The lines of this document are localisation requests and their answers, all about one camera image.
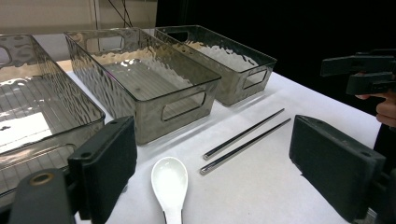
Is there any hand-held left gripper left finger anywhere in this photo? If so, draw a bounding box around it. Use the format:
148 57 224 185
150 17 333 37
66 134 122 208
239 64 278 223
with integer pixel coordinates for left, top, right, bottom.
67 116 138 224

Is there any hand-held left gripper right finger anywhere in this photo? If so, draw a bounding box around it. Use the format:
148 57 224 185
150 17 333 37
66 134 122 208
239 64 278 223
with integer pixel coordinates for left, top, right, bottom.
289 114 387 223

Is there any white ceramic spoon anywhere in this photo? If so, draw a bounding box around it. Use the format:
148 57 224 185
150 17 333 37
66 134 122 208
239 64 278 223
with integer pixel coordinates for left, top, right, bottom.
150 156 190 224

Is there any metal chopstick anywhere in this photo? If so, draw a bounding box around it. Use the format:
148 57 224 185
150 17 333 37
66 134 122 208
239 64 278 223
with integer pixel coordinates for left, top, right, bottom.
203 107 286 161
199 117 292 175

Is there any smoked transparent plastic bin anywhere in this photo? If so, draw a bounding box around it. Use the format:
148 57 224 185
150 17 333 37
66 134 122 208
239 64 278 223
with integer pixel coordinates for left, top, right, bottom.
152 24 278 106
64 27 222 147
0 33 106 200

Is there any black curtain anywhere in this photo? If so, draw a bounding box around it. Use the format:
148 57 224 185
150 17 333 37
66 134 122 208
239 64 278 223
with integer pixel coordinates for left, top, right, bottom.
155 0 396 116

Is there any metal stand pole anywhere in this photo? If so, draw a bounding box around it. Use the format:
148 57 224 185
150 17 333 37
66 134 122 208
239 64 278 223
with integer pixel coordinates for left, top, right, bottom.
92 0 101 31

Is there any thin black cable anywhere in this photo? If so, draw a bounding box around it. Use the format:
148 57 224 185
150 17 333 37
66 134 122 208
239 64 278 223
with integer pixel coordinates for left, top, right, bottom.
107 0 134 28

